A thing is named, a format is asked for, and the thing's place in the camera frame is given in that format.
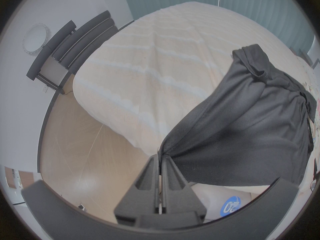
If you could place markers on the round white-framed mirror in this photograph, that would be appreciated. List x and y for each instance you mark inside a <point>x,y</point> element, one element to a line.
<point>35,39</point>

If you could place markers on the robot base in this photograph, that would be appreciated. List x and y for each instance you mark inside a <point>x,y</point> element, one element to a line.
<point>217,199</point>

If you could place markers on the bed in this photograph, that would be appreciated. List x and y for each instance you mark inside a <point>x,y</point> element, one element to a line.
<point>150,71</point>

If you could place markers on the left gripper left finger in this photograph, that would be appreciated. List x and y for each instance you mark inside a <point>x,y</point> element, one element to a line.
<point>140,201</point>

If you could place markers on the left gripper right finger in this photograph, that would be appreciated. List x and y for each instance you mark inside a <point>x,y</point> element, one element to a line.
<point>180,201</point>

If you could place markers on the black chest of drawers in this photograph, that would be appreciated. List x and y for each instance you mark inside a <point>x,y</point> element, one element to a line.
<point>82,41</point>

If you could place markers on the black polo shirt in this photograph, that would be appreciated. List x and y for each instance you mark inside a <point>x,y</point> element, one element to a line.
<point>237,134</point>

